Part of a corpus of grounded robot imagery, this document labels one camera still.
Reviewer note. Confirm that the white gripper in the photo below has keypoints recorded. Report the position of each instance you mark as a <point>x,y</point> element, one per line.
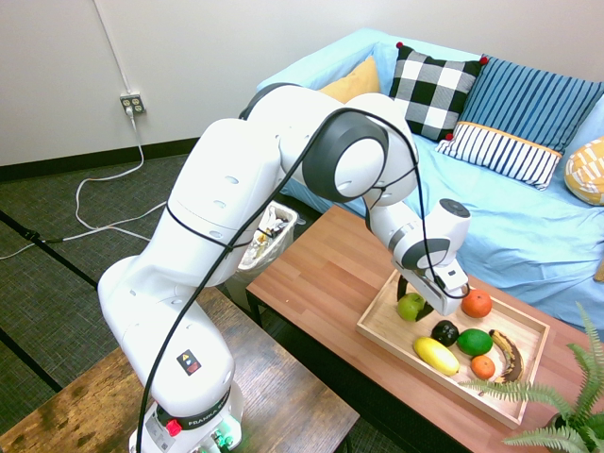
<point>439,302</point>

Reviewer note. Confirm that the green apple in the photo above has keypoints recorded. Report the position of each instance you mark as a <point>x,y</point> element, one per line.
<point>409,307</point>

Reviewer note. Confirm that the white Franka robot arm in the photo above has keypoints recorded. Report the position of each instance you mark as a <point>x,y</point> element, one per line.
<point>198,226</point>

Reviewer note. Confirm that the wooden tray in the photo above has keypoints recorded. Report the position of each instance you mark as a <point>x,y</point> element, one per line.
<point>387,316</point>

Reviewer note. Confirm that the black avocado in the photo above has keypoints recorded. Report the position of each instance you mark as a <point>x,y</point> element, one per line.
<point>444,332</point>

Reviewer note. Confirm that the yellow mango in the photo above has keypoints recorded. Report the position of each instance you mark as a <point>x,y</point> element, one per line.
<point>435,356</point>

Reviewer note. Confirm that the large red-orange grapefruit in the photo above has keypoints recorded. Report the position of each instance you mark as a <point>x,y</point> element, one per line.
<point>477,304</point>

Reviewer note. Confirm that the green lime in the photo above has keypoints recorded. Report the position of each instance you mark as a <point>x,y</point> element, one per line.
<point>474,342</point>

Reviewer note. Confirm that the reddish wooden coffee table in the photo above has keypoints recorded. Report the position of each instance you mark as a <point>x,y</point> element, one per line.
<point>321,283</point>

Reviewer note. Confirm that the small orange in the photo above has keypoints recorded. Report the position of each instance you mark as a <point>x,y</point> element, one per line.
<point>482,367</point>

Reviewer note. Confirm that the overripe brown banana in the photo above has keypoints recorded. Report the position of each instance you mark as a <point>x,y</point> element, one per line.
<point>514,358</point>

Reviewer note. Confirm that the light blue covered sofa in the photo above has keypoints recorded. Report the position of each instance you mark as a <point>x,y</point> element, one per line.
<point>509,222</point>

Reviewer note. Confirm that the white trash bin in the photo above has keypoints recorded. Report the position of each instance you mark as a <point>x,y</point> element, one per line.
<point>278,245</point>

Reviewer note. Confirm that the rustic brown robot table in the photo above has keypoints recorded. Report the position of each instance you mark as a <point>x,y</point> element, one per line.
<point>283,401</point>

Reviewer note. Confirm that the navy white striped pillow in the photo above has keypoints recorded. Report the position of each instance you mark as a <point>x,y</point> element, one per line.
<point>500,153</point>

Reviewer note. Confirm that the small tan object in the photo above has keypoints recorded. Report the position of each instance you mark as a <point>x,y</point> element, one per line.
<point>600,270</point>

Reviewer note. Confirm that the black white checkered pillow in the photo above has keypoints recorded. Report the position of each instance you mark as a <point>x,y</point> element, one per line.
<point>429,94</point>

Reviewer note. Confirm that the green fern plant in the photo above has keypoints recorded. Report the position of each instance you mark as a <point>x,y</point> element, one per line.
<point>585,415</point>

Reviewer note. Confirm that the yellow white patterned pillow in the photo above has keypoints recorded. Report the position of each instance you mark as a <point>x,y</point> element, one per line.
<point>587,174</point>

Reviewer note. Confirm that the mustard yellow pillow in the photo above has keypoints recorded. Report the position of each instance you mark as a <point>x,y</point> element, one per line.
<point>356,82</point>

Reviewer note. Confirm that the blue striped pillow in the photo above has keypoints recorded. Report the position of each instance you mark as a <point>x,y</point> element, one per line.
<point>524,104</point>

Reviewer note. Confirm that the black stand leg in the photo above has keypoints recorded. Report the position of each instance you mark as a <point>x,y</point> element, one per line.
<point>56,252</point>

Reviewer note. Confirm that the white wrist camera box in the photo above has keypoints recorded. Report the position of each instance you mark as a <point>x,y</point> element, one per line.
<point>450,277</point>

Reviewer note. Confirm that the wall power outlet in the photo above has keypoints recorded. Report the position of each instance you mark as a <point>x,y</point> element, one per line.
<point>133,101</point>

